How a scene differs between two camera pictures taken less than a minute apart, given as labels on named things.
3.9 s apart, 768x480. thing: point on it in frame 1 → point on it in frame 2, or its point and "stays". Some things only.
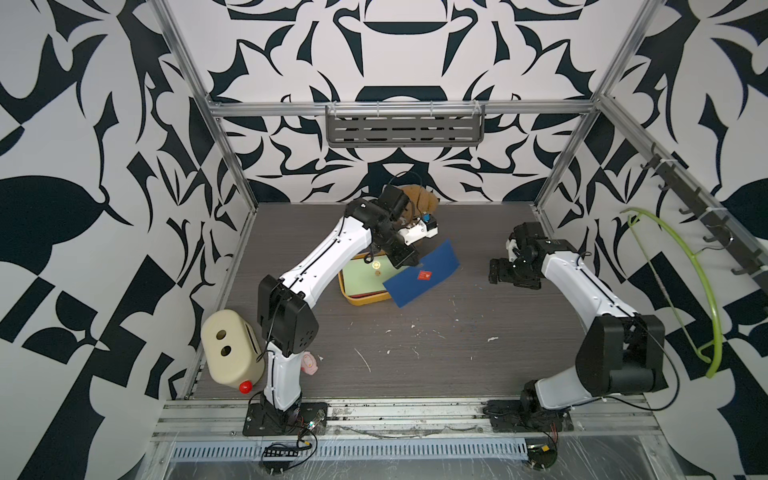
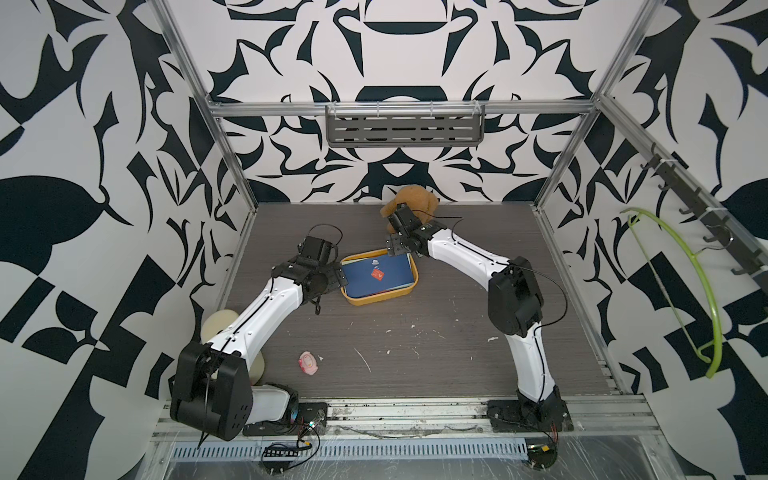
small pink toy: x=309 y=364 stays
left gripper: x=407 y=256 → x=334 y=281
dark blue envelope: x=413 y=281 → x=378 y=274
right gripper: x=501 y=265 → x=393 y=241
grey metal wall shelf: x=459 y=124 stays
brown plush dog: x=420 y=201 stays
